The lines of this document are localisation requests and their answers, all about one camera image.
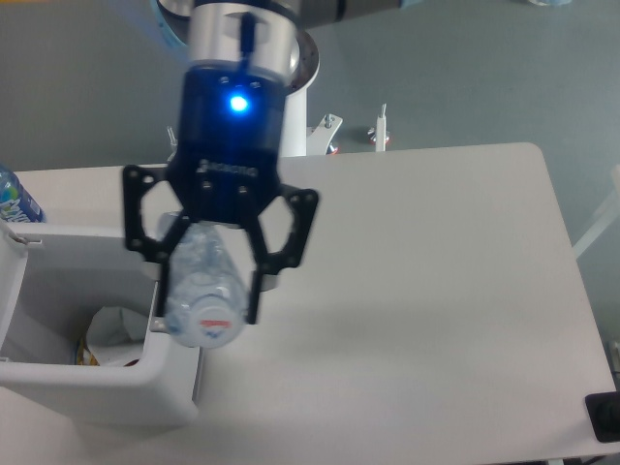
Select white levelling foot post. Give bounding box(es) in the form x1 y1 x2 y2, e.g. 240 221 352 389
367 103 391 152

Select blue labelled water bottle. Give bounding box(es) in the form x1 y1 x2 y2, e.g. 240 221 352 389
1 166 47 223

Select crushed clear plastic bottle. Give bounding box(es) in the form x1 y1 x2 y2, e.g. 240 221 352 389
165 223 248 350

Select white frame bar right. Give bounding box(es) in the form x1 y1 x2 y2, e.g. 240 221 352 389
573 165 619 259

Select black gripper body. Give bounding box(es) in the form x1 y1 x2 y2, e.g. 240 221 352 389
167 66 287 224

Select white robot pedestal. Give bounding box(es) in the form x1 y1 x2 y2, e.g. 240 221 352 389
279 30 320 157

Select white trash can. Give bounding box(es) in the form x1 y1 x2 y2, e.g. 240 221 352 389
1 223 201 426

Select torn white paper carton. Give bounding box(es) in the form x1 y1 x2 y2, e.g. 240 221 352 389
85 306 148 367

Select colourful snack wrapper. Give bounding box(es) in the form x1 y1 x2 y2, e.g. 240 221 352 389
75 338 100 366

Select black clamp at table edge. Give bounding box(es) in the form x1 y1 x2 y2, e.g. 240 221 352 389
585 391 619 444

